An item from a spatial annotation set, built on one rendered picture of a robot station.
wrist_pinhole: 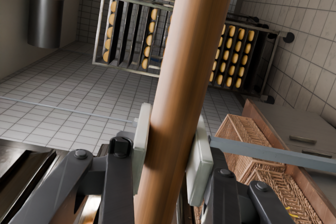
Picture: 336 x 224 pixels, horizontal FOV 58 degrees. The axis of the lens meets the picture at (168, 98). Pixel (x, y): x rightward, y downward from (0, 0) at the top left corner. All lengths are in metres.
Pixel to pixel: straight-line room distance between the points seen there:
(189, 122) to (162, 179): 0.04
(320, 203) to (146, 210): 1.01
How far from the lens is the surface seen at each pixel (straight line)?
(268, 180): 1.26
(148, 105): 0.22
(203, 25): 0.16
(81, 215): 1.42
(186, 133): 0.18
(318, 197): 1.20
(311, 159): 1.32
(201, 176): 0.17
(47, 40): 3.35
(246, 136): 1.58
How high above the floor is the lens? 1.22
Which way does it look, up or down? 4 degrees down
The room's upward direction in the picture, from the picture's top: 79 degrees counter-clockwise
